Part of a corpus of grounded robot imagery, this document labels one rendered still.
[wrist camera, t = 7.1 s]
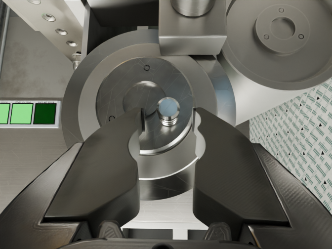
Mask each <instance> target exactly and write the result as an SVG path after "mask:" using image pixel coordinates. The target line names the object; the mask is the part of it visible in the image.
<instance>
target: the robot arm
mask: <svg viewBox="0 0 332 249"><path fill-rule="evenodd" d="M142 132H145V109H144V108H139V107H135V108H133V109H131V110H129V111H127V112H126V113H124V114H122V115H120V116H118V117H117V118H115V119H113V120H111V121H110V122H108V123H106V124H105V125H103V126H102V127H100V128H99V129H98V130H96V131H95V132H94V133H93V134H92V135H91V136H89V137H88V138H87V139H86V140H85V141H84V142H76V143H75V144H74V145H73V146H72V147H70V148H69V149H68V150H67V151H66V152H65V153H64V154H62V155H61V156H60V157H59V158H58V159H57V160H56V161H54V162H53V163H52V164H51V165H50V166H49V167H48V168H46V169H45V170H44V171H43V172H42V173H41V174H40V175H38V176H37V177H36V178H35V179H34V180H33V181H32V182H31V183H29V184H28V185H27V186H26V187H25V188H24V189H23V190H22V191H21V192H20V193H19V194H18V195H17V196H16V197H15V198H14V199H13V200H12V201H11V202H10V203H9V204H8V206H7V207H6V208H5V209H4V210H3V211H2V213H1V214H0V249H332V214H331V213H330V212H329V210H328V209H327V208H326V207H325V206H324V205H323V204H322V202H321V201H320V200H319V199H318V198H317V197H316V196H315V195H314V194H313V193H312V192H311V191H310V190H309V189H308V188H307V187H306V186H305V185H304V184H303V183H302V182H301V181H300V180H298V179H297V178H296V177H295V176H294V175H293V174H292V173H291V172H290V171H289V170H288V169H287V168H286V167H284V166H283V165H282V164H281V163H280V162H279V161H278V160H277V159H276V158H275V157H274V156H273V155H272V154H270V153H269V152H268V151H267V150H266V149H265V148H264V147H263V146H262V145H261V144H260V143H252V142H251V141H250V140H249V139H248V138H247V137H245V136H244V135H243V134H242V133H241V132H240V131H239V130H237V129H236V128H235V127H233V126H232V125H231V124H229V123H227V122H226V121H224V120H222V119H221V118H219V117H217V116H216V115H214V114H212V113H211V112H209V111H207V110H206V109H204V108H201V107H198V108H193V114H192V132H194V134H195V135H196V136H197V139H196V151H195V153H196V155H197V157H198V158H199V160H198V161H197V162H196V164H195V174H194V185H193V209H192V210H193V214H194V216H195V217H196V219H198V220H199V221H200V222H202V223H203V224H204V225H206V226H207V227H208V230H207V232H206V233H205V235H204V237H203V239H202V240H176V239H126V238H125V236H124V234H123V232H122V230H121V227H122V226H124V225H125V224H127V223H128V222H130V221H131V220H132V219H134V218H135V217H136V216H137V215H138V213H139V211H140V183H139V174H138V165H137V161H136V160H135V159H136V158H137V156H138V155H139V154H140V145H139V136H140V135H141V134H142Z"/></svg>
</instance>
